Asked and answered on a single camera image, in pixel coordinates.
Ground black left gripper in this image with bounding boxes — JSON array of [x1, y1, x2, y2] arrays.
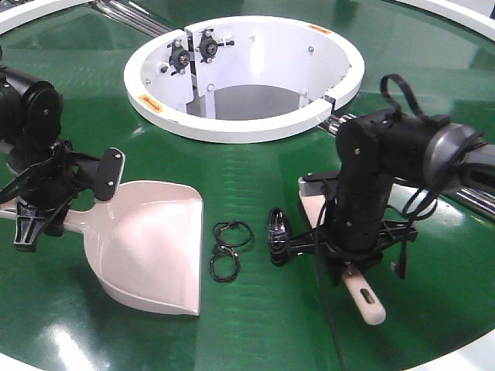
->
[[1, 139, 125, 252]]

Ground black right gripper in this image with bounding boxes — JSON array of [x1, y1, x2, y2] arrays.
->
[[288, 172, 418, 287]]

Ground pink hand brush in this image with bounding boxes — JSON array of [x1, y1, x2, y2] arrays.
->
[[299, 193, 387, 325]]

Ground pink plastic dustpan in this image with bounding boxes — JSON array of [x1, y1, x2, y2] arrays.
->
[[0, 179, 204, 317]]

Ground thin black wire coil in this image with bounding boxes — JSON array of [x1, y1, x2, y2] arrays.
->
[[208, 220, 255, 283]]

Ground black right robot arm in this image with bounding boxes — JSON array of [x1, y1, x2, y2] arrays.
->
[[287, 109, 494, 271]]

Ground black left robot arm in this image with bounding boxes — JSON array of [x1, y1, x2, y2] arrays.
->
[[1, 66, 125, 252]]

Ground orange warning label front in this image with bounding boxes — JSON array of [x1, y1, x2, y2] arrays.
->
[[139, 94, 163, 114]]

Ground orange warning label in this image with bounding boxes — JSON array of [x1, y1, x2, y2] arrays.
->
[[309, 24, 332, 35], [139, 94, 163, 114]]

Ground white outer rim left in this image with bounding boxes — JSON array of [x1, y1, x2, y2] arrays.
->
[[0, 0, 94, 35]]

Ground white rim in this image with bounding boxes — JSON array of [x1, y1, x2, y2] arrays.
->
[[398, 0, 494, 41], [0, 0, 94, 35]]

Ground left steel roller strip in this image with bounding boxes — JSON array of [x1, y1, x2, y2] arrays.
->
[[92, 1, 174, 37]]

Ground orange warning label rear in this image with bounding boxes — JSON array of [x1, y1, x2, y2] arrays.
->
[[309, 24, 332, 35]]

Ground white outer rim right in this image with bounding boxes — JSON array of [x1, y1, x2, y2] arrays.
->
[[398, 0, 494, 41]]

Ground white inner conveyor ring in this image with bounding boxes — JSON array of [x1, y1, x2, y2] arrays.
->
[[123, 15, 365, 145]]

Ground left black bearing mount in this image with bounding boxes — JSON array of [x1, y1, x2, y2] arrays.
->
[[167, 39, 190, 76]]

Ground black bearing mount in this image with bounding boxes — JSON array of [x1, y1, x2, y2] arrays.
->
[[167, 39, 190, 76], [197, 29, 235, 63]]

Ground right black bearing mount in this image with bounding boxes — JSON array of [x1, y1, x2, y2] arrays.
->
[[197, 29, 235, 63]]

